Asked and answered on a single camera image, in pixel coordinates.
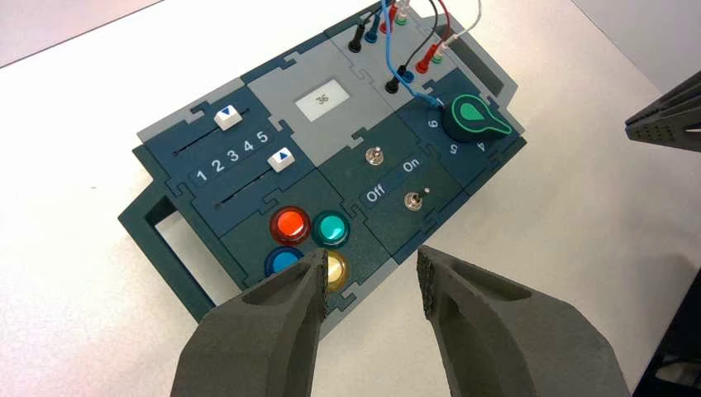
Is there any white display screen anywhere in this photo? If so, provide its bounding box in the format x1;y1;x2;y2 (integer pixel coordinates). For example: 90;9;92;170
294;79;351;122

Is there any black banana plug cable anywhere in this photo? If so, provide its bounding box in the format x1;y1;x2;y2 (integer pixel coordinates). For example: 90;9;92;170
348;0;439;94

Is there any teal and grey task board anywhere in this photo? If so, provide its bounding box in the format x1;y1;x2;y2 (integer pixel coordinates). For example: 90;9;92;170
117;0;528;324

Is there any blue push button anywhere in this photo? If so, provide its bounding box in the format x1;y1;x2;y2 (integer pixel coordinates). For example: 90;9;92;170
264;246;305;278

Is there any red banana plug cable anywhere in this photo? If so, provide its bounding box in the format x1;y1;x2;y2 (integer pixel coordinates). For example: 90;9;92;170
380;0;451;75

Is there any red push button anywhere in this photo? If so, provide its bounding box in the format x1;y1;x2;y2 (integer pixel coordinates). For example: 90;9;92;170
269;205;312;246

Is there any blue banana plug cable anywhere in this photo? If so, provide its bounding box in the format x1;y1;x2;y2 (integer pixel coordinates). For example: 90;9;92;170
365;0;445;108

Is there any dark green rotary knob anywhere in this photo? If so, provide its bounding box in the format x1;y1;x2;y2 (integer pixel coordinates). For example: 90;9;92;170
441;93;514;142

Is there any white slider knob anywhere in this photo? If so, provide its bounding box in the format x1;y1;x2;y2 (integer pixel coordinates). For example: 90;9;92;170
267;147;297;173
213;105;243;132

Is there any yellow push button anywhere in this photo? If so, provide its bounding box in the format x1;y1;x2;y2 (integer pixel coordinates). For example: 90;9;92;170
322;250;350;293

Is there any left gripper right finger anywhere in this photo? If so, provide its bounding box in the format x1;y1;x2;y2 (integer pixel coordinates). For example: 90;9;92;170
416;245;631;397

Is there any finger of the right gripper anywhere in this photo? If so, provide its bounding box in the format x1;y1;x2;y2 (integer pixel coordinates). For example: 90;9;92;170
627;124;701;153
625;71;701;132

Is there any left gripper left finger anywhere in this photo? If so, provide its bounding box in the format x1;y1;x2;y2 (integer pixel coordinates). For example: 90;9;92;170
169;249;330;397

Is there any green push button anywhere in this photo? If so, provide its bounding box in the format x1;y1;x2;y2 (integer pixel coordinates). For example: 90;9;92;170
312;210;351;249

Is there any white banana plug cable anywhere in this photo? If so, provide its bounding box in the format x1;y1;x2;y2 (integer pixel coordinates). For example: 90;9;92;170
395;0;483;65

